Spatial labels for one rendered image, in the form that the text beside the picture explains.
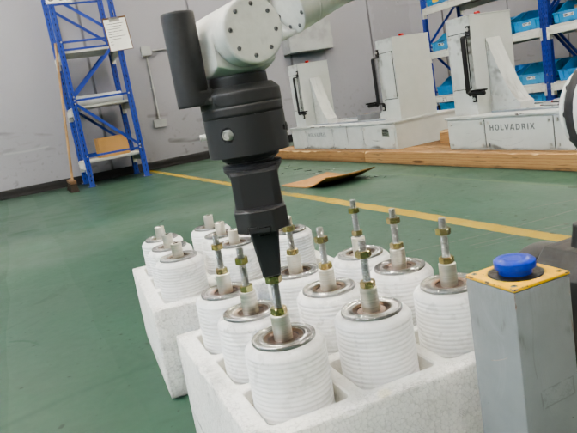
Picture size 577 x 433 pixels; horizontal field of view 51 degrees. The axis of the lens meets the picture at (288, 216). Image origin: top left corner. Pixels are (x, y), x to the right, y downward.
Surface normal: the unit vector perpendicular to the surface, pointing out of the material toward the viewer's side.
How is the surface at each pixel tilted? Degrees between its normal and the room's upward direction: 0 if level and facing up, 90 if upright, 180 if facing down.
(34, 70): 90
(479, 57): 90
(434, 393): 90
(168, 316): 90
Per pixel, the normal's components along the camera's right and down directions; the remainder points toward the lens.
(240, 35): 0.46, 0.10
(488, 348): -0.91, 0.22
